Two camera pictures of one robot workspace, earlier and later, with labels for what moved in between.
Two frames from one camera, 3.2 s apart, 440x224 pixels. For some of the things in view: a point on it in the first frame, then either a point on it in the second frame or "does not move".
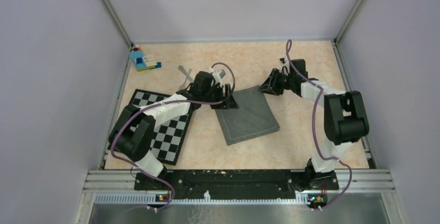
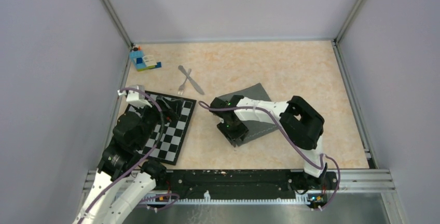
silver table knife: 187,74 does not move
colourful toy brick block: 143,62 does not move
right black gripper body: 286,81 → 233,131
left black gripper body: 215,93 → 168,113
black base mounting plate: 238,184 does not move
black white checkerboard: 169,135 does not move
